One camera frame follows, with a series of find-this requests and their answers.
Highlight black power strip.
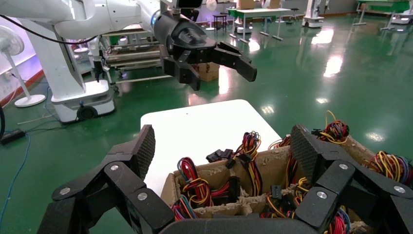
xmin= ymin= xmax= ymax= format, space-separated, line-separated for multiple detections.
xmin=0 ymin=128 xmax=26 ymax=146

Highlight blue floor cable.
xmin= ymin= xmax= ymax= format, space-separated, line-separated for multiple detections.
xmin=0 ymin=134 xmax=31 ymax=227

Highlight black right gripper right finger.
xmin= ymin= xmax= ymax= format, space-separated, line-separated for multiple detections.
xmin=290 ymin=124 xmax=413 ymax=234

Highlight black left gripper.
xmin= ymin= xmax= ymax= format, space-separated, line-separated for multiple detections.
xmin=153 ymin=11 xmax=258 ymax=92

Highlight green topped work table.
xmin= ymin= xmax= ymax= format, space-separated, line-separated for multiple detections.
xmin=352 ymin=0 xmax=413 ymax=31
xmin=226 ymin=8 xmax=293 ymax=44

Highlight black stool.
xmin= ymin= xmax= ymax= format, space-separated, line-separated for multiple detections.
xmin=212 ymin=13 xmax=228 ymax=32

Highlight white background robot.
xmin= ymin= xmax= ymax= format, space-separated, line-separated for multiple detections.
xmin=233 ymin=18 xmax=254 ymax=35
xmin=301 ymin=0 xmax=326 ymax=29

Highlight grey power supply coloured wires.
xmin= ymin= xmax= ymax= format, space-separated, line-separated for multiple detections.
xmin=261 ymin=176 xmax=311 ymax=219
xmin=268 ymin=135 xmax=299 ymax=188
xmin=170 ymin=195 xmax=198 ymax=221
xmin=311 ymin=110 xmax=350 ymax=144
xmin=176 ymin=157 xmax=241 ymax=209
xmin=364 ymin=151 xmax=413 ymax=189
xmin=324 ymin=206 xmax=352 ymax=234
xmin=206 ymin=131 xmax=263 ymax=197

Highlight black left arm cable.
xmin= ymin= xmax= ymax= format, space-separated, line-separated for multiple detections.
xmin=0 ymin=14 xmax=98 ymax=45

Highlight white pedestal fan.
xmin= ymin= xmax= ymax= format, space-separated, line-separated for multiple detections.
xmin=205 ymin=0 xmax=217 ymax=31
xmin=0 ymin=25 xmax=46 ymax=108

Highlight cardboard box with dividers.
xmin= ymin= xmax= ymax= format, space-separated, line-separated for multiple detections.
xmin=160 ymin=134 xmax=376 ymax=234

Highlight white robot torso base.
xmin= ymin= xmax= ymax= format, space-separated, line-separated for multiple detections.
xmin=24 ymin=24 xmax=116 ymax=124

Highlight metal shelf cart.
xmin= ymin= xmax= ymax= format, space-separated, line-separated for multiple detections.
xmin=103 ymin=24 xmax=171 ymax=86

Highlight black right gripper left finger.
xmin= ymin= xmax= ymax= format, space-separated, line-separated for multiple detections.
xmin=37 ymin=124 xmax=176 ymax=234

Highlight small cardboard carton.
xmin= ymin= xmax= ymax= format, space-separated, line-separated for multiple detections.
xmin=192 ymin=62 xmax=221 ymax=82

